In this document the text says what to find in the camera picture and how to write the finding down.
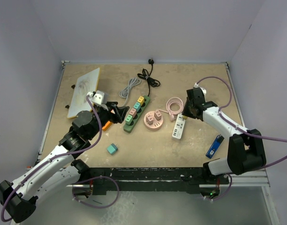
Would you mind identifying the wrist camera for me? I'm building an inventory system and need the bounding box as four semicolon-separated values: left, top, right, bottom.
194;83;207;95
87;90;108;111

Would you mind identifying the pink power cable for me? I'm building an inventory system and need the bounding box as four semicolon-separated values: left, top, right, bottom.
161;97;184;122

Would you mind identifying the green power strip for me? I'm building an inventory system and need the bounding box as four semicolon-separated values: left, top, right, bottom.
123;95;150;133

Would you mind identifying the aluminium rail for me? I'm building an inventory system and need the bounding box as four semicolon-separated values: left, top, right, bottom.
63;165;272;188

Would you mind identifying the white power strip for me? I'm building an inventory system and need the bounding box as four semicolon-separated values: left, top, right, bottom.
172;114;186;140

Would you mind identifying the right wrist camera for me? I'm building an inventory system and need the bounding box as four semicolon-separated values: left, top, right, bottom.
194;83;207;95

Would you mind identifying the black power cable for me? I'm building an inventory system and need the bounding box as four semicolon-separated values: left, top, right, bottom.
136;58;161;97

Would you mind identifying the black base frame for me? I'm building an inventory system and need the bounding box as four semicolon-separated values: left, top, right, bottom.
70;159;229;195

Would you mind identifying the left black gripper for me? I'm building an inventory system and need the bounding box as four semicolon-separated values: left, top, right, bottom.
87;102;128;139

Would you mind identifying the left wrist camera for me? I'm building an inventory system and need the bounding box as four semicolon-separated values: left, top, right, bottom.
87;90;108;111

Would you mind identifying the blue box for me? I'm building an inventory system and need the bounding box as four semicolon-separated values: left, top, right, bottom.
205;135;224;159

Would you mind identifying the white yellow drawing board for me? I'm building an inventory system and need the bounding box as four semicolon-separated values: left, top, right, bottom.
67;68;100;119

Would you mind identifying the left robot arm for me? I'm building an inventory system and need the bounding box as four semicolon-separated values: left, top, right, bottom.
0;102;129;223

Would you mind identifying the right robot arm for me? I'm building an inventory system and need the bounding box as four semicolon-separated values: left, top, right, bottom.
182;88;266;183

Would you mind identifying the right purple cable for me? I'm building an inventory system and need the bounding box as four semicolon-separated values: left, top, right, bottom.
195;76;287;202

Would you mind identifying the orange power strip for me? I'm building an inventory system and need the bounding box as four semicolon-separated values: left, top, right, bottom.
102;121;112;131

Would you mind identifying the teal usb charger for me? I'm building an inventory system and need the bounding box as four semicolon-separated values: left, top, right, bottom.
133;102;141;112

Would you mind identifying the teal charger front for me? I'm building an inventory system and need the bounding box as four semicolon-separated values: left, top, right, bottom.
106;143;118;155

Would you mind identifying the yellow usb charger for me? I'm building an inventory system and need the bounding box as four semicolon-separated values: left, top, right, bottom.
137;96;144;105

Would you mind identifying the pink round power strip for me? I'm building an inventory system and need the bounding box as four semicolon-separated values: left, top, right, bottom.
143;111;164;131

